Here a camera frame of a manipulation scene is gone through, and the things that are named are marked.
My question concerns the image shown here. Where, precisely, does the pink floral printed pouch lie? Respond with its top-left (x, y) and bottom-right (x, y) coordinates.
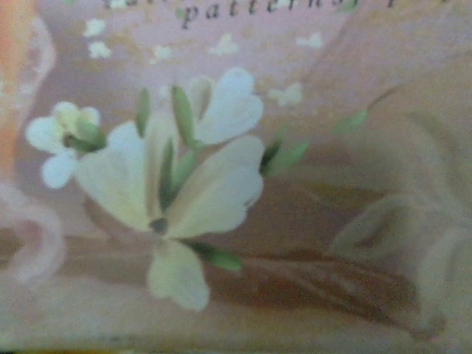
top-left (0, 0), bottom-right (472, 351)

